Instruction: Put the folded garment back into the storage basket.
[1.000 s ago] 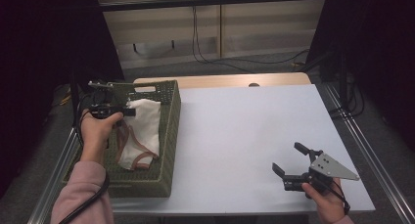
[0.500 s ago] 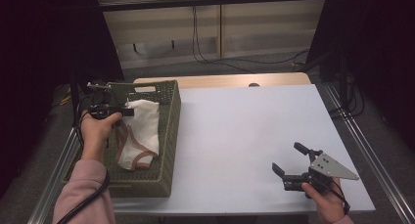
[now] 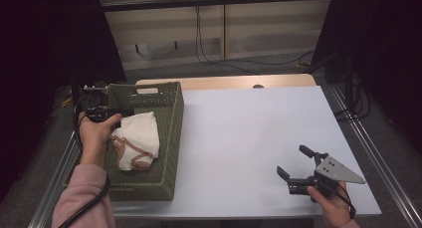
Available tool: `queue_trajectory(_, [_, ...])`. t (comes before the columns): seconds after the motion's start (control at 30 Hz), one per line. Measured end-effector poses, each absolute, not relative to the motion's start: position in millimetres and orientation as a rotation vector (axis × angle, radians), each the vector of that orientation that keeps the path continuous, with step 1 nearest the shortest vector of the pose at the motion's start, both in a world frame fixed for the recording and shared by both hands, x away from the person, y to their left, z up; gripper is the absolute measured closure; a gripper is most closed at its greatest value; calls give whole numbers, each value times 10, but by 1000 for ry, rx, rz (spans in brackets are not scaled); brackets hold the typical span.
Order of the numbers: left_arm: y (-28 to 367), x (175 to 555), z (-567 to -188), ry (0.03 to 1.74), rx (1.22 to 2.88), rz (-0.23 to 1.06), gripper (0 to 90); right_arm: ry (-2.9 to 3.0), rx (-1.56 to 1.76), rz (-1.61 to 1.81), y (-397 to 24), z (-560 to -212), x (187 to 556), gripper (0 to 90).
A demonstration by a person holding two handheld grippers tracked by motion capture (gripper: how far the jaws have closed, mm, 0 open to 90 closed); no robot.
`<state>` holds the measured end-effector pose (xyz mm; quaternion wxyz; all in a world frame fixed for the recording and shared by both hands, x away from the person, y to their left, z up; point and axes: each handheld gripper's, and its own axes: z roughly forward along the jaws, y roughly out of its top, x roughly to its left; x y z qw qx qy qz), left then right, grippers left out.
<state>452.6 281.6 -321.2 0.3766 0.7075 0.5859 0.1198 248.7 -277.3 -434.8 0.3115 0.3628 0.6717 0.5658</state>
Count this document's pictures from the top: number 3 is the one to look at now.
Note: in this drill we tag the cream garment with brown trim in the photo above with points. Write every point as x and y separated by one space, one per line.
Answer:
139 135

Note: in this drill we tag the green woven basket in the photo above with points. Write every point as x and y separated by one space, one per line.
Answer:
166 128

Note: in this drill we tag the black metal stand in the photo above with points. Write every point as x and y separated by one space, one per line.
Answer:
76 88

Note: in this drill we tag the aluminium rail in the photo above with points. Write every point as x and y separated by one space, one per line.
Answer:
49 194
381 161

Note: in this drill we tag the white table mat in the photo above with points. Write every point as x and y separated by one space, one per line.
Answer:
265 121

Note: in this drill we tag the small black wall bracket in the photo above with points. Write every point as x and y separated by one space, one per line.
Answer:
136 48

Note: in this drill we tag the black curtain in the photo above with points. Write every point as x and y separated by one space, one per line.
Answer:
391 55
40 72

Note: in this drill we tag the person's left hand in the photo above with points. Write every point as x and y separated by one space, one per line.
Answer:
93 138

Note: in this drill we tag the light wooden table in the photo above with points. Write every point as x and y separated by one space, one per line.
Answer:
215 82

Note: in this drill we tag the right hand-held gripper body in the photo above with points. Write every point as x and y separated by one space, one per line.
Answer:
336 171

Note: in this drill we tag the person's right hand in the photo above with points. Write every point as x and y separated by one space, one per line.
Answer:
331 209

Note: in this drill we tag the small dark knob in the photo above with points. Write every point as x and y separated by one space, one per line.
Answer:
258 86

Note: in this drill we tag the black horizontal bar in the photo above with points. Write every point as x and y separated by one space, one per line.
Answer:
215 0

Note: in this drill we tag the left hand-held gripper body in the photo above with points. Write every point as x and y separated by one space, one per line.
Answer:
96 103

